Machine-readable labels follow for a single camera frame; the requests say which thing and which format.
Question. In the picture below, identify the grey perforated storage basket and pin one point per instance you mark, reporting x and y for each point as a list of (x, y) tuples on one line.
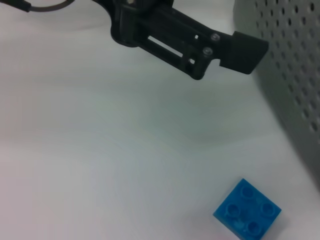
[(295, 75)]

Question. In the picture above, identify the blue toy brick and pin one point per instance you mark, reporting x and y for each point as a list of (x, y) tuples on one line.
[(247, 212)]

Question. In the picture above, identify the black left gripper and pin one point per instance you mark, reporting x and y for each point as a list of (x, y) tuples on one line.
[(125, 20)]

